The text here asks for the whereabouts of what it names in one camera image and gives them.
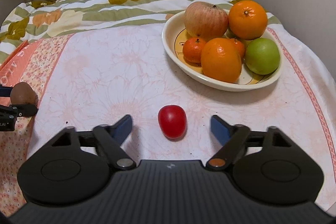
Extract brown kiwi fruit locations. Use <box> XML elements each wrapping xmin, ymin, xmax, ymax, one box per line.
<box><xmin>10</xmin><ymin>82</ymin><xmax>38</xmax><ymax>105</ymax></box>

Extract large orange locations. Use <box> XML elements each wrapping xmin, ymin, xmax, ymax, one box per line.
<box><xmin>228</xmin><ymin>0</ymin><xmax>268</xmax><ymax>40</ymax></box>
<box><xmin>201</xmin><ymin>38</ymin><xmax>242</xmax><ymax>83</ymax></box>

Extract large green apple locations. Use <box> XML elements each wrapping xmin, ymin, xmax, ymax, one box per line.
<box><xmin>245</xmin><ymin>38</ymin><xmax>281</xmax><ymax>75</ymax></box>

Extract small mandarin orange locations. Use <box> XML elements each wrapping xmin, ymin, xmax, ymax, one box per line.
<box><xmin>182</xmin><ymin>37</ymin><xmax>207</xmax><ymax>64</ymax></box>
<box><xmin>230</xmin><ymin>38</ymin><xmax>245</xmax><ymax>60</ymax></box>

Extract pink floral towel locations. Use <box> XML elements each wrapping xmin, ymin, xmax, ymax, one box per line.
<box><xmin>1</xmin><ymin>24</ymin><xmax>335</xmax><ymax>215</ymax></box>

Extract grey bed headboard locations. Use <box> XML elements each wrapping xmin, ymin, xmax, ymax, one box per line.
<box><xmin>0</xmin><ymin>0</ymin><xmax>23</xmax><ymax>24</ymax></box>

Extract cream ceramic fruit plate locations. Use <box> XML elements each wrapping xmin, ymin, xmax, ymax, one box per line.
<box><xmin>162</xmin><ymin>11</ymin><xmax>284</xmax><ymax>92</ymax></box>

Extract red yellow apple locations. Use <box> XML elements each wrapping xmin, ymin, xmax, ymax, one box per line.
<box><xmin>183</xmin><ymin>2</ymin><xmax>228</xmax><ymax>41</ymax></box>

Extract floral striped green comforter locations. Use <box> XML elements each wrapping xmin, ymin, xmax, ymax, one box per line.
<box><xmin>0</xmin><ymin>0</ymin><xmax>281</xmax><ymax>64</ymax></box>

